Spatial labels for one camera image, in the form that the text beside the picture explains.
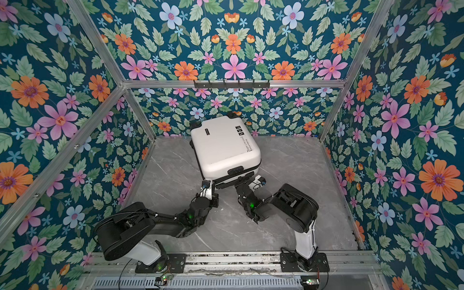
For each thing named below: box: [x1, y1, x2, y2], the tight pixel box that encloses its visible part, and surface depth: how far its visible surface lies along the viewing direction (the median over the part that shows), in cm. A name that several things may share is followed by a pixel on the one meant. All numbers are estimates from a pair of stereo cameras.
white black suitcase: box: [189, 112, 262, 189], surface depth 90 cm
